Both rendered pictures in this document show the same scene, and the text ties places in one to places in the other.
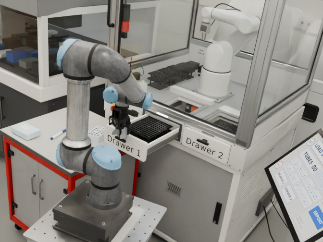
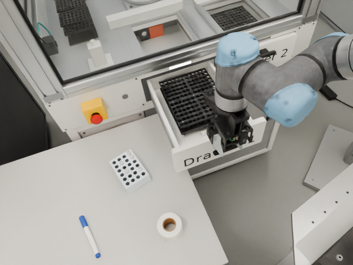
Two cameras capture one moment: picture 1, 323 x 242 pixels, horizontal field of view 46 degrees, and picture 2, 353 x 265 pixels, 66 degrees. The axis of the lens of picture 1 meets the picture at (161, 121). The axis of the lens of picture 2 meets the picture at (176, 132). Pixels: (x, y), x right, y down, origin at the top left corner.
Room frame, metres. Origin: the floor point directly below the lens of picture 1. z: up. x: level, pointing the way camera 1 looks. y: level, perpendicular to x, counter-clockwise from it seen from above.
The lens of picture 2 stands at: (1.55, 0.59, 1.55)
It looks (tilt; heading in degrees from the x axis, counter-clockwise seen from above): 53 degrees down; 313
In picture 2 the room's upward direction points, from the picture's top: 9 degrees counter-clockwise
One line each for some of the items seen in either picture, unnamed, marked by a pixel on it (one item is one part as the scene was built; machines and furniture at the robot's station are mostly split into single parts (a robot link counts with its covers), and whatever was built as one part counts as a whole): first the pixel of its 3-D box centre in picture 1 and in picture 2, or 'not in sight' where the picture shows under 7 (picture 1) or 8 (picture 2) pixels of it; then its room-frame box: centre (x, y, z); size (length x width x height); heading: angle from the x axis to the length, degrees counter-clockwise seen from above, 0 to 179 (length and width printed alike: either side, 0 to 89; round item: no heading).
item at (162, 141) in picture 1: (149, 131); (193, 100); (1.94, 0.06, 0.86); 0.40 x 0.26 x 0.06; 146
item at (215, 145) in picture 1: (205, 144); (259, 55); (1.85, -0.26, 0.87); 0.29 x 0.02 x 0.11; 56
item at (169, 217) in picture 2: not in sight; (169, 226); (1.77, 0.44, 0.78); 0.07 x 0.07 x 0.04
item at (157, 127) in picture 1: (148, 131); (194, 101); (1.93, 0.07, 0.87); 0.22 x 0.18 x 0.06; 146
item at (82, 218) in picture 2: (58, 134); (89, 235); (1.95, 0.59, 0.77); 0.14 x 0.02 x 0.02; 159
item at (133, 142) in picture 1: (124, 142); (219, 145); (1.77, 0.18, 0.87); 0.29 x 0.02 x 0.11; 56
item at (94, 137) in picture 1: (97, 134); (129, 170); (1.99, 0.37, 0.78); 0.12 x 0.08 x 0.04; 161
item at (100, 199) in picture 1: (105, 188); not in sight; (1.29, 0.20, 0.91); 0.15 x 0.15 x 0.10
